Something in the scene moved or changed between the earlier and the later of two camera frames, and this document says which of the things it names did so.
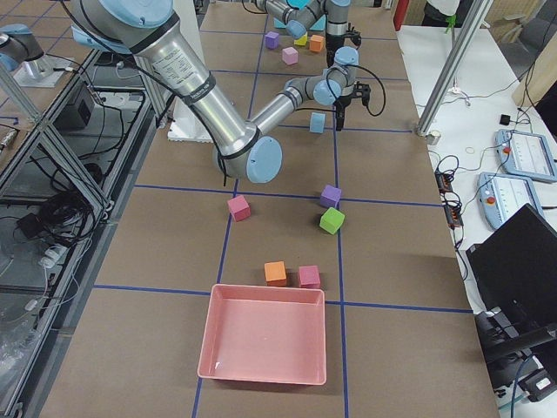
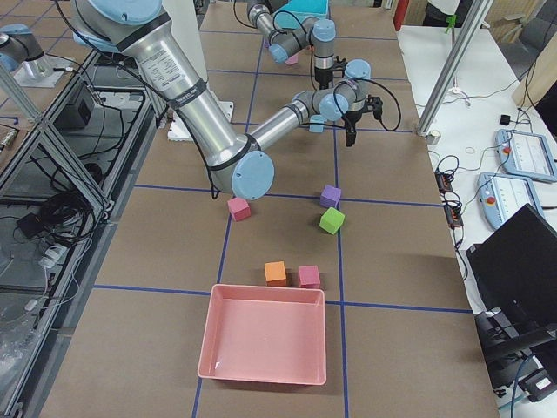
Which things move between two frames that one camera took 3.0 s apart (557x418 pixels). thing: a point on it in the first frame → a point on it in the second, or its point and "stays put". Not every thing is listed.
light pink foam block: [290, 56] stays put
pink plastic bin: [265, 333] stays put
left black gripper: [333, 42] → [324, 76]
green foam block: [331, 220] stays put
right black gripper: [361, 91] → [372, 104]
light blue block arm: [317, 122] stays put
